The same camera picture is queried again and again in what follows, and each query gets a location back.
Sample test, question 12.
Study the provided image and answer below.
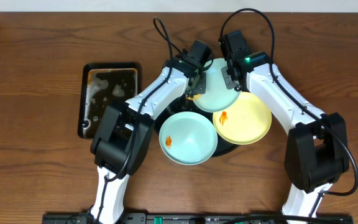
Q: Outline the green and yellow sponge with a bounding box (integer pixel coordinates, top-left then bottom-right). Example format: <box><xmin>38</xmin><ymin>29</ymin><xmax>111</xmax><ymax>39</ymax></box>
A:
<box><xmin>185</xmin><ymin>94</ymin><xmax>201</xmax><ymax>100</ymax></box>

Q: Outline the light blue plate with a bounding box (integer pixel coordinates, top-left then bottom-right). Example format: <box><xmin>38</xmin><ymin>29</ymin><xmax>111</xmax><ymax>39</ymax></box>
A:
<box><xmin>158</xmin><ymin>111</ymin><xmax>218</xmax><ymax>166</ymax></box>
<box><xmin>193</xmin><ymin>58</ymin><xmax>240</xmax><ymax>113</ymax></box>

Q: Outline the black rectangular water tray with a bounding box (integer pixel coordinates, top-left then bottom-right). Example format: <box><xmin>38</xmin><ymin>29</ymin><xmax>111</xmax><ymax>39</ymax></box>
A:
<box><xmin>77</xmin><ymin>62</ymin><xmax>142</xmax><ymax>139</ymax></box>

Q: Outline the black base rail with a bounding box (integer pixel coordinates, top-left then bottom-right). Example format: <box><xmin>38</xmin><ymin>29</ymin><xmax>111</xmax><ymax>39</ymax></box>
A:
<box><xmin>41</xmin><ymin>213</ymin><xmax>354</xmax><ymax>224</ymax></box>

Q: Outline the black round tray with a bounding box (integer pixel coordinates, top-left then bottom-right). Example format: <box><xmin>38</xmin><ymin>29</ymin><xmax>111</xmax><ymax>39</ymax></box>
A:
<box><xmin>154</xmin><ymin>96</ymin><xmax>239</xmax><ymax>157</ymax></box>

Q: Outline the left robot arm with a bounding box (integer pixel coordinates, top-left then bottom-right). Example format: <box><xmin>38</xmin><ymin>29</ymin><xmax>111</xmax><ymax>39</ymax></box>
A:
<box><xmin>88</xmin><ymin>58</ymin><xmax>209</xmax><ymax>223</ymax></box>

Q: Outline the yellow plate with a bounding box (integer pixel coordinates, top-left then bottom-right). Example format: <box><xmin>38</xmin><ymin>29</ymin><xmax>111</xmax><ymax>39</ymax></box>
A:
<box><xmin>213</xmin><ymin>92</ymin><xmax>272</xmax><ymax>145</ymax></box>

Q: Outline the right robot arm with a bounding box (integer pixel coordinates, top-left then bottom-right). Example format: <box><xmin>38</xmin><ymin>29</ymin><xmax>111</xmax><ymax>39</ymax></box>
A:
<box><xmin>223</xmin><ymin>52</ymin><xmax>351</xmax><ymax>218</ymax></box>

